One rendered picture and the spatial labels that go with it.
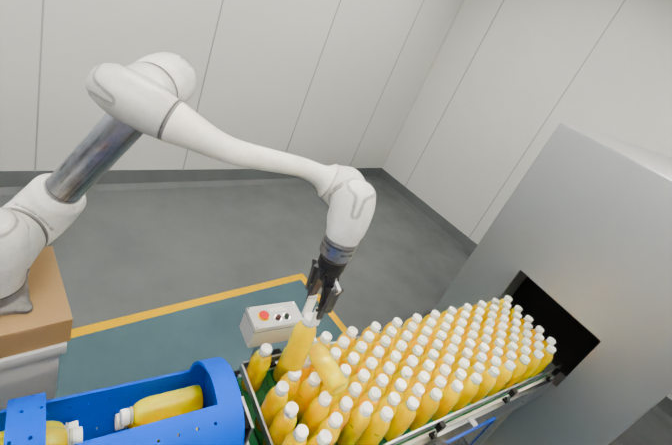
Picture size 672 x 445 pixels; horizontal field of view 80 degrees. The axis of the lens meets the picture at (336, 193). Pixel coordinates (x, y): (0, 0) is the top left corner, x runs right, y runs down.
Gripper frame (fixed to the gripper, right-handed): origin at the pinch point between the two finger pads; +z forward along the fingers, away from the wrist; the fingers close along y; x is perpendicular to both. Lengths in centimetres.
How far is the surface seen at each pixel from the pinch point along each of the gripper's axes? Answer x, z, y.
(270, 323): 3.1, 27.5, -21.2
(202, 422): -31.6, 16.7, 11.8
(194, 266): 31, 130, -172
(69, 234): -47, 125, -213
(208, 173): 73, 114, -292
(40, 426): -62, 13, 4
